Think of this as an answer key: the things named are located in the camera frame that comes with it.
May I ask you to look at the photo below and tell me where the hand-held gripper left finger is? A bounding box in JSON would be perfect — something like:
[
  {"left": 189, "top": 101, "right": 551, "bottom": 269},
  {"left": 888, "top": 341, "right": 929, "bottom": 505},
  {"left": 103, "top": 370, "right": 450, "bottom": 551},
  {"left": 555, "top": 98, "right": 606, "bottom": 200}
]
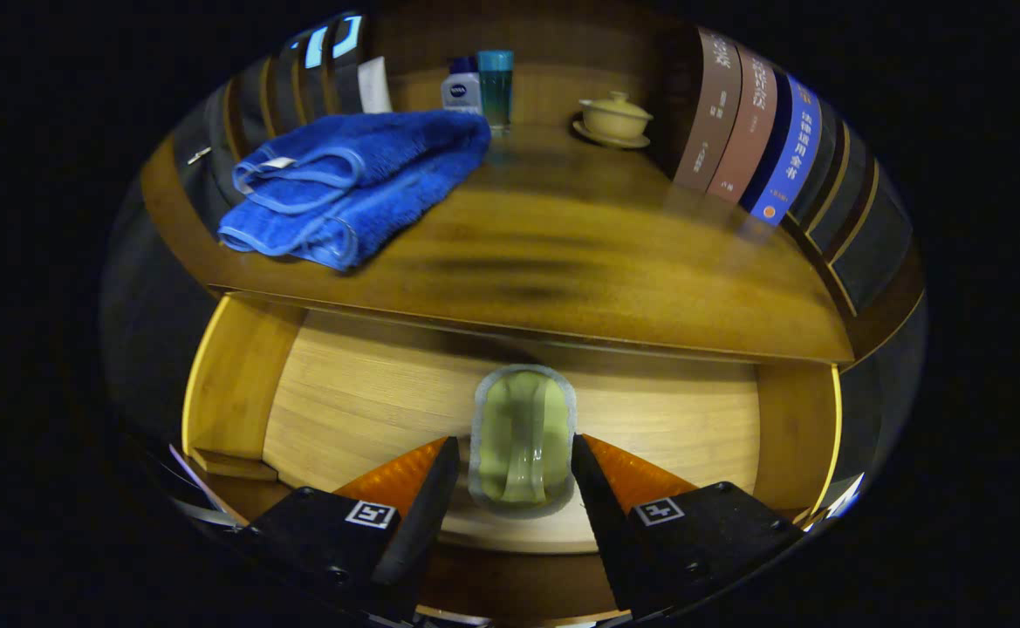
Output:
[{"left": 239, "top": 436, "right": 461, "bottom": 611}]

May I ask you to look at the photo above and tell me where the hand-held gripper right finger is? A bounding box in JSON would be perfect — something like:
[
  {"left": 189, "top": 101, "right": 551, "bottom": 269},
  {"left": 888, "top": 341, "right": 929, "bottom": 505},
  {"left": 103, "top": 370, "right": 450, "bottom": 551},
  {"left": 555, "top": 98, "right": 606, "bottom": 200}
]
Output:
[{"left": 571, "top": 433, "right": 805, "bottom": 616}]

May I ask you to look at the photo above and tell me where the wooden drawer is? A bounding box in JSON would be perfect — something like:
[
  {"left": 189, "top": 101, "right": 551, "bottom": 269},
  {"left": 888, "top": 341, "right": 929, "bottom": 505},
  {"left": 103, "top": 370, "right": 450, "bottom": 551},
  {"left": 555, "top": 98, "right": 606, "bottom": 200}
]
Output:
[{"left": 180, "top": 292, "right": 842, "bottom": 625}]

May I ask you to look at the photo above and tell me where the wooden countertop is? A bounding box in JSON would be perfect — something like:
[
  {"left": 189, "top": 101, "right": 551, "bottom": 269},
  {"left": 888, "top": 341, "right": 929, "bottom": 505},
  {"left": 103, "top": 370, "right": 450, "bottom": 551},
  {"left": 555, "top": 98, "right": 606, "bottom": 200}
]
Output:
[{"left": 141, "top": 122, "right": 855, "bottom": 365}]

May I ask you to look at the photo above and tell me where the wooden cabinet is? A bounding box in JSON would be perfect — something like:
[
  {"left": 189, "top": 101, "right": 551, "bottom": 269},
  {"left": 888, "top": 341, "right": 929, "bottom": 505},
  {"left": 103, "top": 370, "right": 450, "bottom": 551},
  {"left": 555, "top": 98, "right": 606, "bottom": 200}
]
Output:
[{"left": 139, "top": 9, "right": 928, "bottom": 437}]

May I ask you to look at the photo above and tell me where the black backdrop cloth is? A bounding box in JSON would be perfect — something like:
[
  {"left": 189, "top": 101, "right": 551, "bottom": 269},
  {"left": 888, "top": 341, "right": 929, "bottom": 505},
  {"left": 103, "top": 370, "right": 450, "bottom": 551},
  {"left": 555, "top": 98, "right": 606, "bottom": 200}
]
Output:
[{"left": 99, "top": 10, "right": 928, "bottom": 507}]

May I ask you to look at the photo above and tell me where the blue folded towel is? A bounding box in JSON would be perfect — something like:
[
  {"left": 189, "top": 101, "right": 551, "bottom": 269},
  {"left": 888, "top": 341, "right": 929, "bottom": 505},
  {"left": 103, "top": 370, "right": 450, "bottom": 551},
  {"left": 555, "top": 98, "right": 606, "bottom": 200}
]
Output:
[{"left": 217, "top": 110, "right": 493, "bottom": 271}]

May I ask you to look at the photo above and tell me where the beige saucer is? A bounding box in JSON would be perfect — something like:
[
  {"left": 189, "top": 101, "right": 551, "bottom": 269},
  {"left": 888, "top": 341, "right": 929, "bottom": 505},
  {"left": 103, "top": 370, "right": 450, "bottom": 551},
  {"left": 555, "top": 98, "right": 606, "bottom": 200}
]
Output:
[{"left": 572, "top": 120, "right": 651, "bottom": 149}]

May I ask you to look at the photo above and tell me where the beige lidded tea cup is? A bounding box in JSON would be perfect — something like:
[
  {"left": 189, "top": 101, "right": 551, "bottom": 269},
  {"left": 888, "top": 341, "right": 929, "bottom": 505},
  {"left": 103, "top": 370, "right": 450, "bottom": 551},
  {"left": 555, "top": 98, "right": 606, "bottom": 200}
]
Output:
[{"left": 579, "top": 91, "right": 653, "bottom": 140}]

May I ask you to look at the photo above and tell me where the blue book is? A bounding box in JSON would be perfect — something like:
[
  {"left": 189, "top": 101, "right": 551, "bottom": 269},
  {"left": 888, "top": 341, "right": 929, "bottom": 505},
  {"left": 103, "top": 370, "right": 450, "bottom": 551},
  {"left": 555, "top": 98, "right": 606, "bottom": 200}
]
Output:
[{"left": 741, "top": 73, "right": 823, "bottom": 227}]

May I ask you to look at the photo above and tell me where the reddish brown book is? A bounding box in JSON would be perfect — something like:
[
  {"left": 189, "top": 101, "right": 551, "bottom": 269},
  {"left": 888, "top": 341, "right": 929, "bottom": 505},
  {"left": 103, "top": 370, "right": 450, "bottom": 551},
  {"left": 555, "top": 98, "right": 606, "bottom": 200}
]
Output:
[{"left": 707, "top": 44, "right": 778, "bottom": 204}]

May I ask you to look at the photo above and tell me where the dark brown book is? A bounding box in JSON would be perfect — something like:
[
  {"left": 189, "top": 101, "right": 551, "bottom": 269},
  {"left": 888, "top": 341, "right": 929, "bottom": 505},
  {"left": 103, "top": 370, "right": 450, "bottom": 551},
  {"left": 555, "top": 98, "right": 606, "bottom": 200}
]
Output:
[{"left": 673, "top": 26, "right": 743, "bottom": 193}]

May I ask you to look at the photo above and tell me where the white bottle with blue cap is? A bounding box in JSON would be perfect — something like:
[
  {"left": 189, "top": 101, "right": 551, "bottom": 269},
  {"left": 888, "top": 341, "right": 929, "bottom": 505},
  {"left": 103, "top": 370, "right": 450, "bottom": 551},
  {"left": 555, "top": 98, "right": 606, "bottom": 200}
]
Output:
[{"left": 441, "top": 57, "right": 483, "bottom": 114}]

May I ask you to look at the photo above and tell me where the teal bottle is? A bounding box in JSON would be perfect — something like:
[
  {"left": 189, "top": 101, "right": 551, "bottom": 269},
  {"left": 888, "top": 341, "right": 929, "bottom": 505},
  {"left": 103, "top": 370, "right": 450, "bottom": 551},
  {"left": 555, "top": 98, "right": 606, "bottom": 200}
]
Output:
[{"left": 477, "top": 50, "right": 515, "bottom": 132}]

